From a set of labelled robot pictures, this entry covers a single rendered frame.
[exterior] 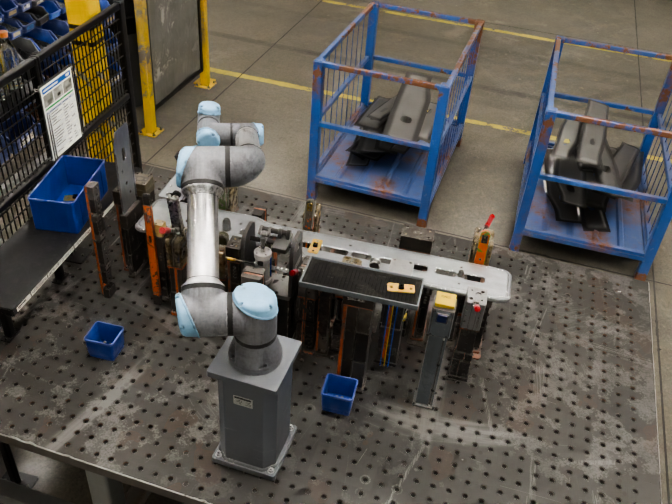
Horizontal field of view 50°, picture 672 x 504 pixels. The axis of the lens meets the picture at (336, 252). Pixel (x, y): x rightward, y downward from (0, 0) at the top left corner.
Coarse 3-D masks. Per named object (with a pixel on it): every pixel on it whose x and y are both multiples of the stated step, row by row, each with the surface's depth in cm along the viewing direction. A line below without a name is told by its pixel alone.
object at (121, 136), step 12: (120, 132) 253; (120, 144) 254; (120, 156) 256; (132, 156) 264; (120, 168) 258; (132, 168) 267; (120, 180) 260; (132, 180) 269; (120, 192) 261; (132, 192) 271; (132, 204) 273
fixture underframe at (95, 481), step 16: (0, 480) 262; (96, 480) 228; (112, 480) 231; (0, 496) 258; (16, 496) 258; (32, 496) 258; (48, 496) 258; (96, 496) 234; (112, 496) 234; (128, 496) 261; (144, 496) 263
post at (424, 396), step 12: (456, 300) 220; (432, 312) 217; (444, 312) 216; (432, 324) 220; (444, 324) 219; (432, 336) 223; (444, 336) 222; (432, 348) 226; (444, 348) 225; (432, 360) 229; (432, 372) 233; (420, 384) 237; (432, 384) 236; (420, 396) 240; (432, 396) 239; (432, 408) 241
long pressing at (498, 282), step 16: (160, 208) 273; (144, 224) 264; (256, 224) 269; (272, 224) 270; (304, 240) 263; (336, 240) 264; (352, 240) 265; (304, 256) 255; (320, 256) 256; (336, 256) 256; (384, 256) 258; (400, 256) 259; (416, 256) 260; (432, 256) 260; (416, 272) 252; (432, 272) 253; (464, 272) 254; (480, 272) 255; (496, 272) 255; (432, 288) 247; (448, 288) 246; (464, 288) 247; (496, 288) 248
